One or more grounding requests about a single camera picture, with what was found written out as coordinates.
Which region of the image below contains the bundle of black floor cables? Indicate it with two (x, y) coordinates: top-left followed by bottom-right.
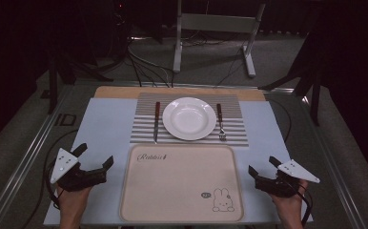
(126, 37), (176, 89)

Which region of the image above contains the light blue table sheet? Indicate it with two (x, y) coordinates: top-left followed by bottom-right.
(43, 97), (314, 227)

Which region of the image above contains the aluminium frame rail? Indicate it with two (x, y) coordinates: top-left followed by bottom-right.
(295, 92), (368, 229)
(0, 85), (76, 229)
(72, 79), (296, 94)

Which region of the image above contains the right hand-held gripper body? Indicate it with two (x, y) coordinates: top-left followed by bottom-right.
(256, 159), (321, 198)

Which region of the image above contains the grey striped placemat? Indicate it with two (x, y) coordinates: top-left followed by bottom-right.
(129, 93), (250, 148)

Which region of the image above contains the white metal stand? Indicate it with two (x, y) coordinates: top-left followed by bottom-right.
(172, 0), (267, 79)

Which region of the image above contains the fork with brown handle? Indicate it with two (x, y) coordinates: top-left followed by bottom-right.
(215, 103), (228, 142)

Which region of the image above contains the person's right hand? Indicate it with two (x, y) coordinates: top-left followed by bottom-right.
(269, 179), (310, 219)

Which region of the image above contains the beige tray with rabbit print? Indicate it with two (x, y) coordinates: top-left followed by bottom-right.
(118, 143), (245, 223)

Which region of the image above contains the black stand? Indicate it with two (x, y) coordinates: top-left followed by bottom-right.
(257, 28), (324, 127)
(45, 0), (114, 115)

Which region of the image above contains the person's left hand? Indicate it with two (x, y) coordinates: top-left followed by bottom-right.
(57, 184), (92, 219)

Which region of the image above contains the white round plate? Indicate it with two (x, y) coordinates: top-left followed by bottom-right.
(162, 96), (217, 141)

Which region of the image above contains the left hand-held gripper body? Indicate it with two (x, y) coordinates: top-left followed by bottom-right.
(50, 147), (108, 192)

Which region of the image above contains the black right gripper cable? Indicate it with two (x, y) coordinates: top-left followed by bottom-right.
(295, 180), (314, 227)

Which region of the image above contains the table knife with brown handle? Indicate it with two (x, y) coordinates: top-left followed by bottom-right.
(153, 101), (161, 145)

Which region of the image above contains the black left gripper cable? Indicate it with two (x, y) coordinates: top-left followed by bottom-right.
(19, 128), (80, 229)

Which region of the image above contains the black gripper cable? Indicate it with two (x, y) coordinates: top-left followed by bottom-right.
(295, 180), (314, 227)
(19, 128), (80, 229)

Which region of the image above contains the thin black cable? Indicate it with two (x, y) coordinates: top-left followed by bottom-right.
(266, 98), (293, 143)

